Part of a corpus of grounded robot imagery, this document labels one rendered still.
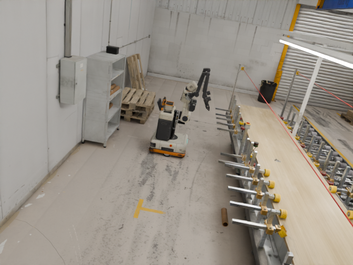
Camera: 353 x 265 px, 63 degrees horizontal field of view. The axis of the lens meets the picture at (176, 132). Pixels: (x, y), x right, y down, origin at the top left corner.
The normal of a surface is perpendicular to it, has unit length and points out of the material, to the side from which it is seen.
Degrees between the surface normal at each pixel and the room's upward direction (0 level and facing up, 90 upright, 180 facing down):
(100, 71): 90
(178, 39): 90
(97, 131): 90
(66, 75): 90
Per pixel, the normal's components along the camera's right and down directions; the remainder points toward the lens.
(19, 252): 0.16, -0.91
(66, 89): -0.09, 0.37
